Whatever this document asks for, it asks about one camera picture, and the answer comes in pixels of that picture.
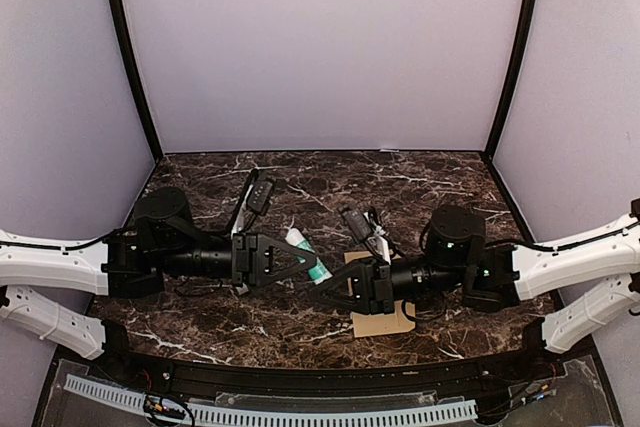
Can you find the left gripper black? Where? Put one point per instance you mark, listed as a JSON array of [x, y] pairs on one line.
[[256, 267]]

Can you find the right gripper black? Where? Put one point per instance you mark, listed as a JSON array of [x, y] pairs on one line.
[[379, 299]]

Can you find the brown paper envelope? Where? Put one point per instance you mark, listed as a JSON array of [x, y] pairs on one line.
[[365, 326]]

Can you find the small grey glue cap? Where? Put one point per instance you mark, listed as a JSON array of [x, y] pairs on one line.
[[242, 290]]

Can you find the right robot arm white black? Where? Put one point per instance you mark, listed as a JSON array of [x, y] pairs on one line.
[[494, 275]]

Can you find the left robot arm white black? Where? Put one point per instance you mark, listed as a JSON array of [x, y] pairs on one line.
[[129, 263]]

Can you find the black front table rail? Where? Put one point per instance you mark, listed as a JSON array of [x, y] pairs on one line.
[[481, 375]]

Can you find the white slotted cable duct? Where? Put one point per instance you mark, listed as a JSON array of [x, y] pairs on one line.
[[246, 410]]

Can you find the black frame post left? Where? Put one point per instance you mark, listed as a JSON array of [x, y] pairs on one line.
[[128, 57]]

